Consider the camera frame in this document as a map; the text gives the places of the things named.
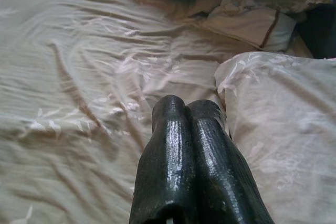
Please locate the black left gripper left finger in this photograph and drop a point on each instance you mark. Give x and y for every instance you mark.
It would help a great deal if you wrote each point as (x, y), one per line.
(168, 171)

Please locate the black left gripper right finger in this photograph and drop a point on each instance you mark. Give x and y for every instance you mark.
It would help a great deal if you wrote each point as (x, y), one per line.
(220, 176)

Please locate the large beige leaf print pillow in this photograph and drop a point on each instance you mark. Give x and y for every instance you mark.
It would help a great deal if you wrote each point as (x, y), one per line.
(288, 129)

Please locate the beige leaf print bed sheet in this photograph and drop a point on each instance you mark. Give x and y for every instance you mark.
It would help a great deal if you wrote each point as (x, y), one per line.
(78, 90)

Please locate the small cream brown-trimmed pillow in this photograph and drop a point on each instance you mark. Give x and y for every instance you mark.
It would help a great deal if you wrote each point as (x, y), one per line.
(249, 24)

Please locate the blue upholstered backrest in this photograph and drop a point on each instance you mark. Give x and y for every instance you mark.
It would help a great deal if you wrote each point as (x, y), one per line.
(320, 35)

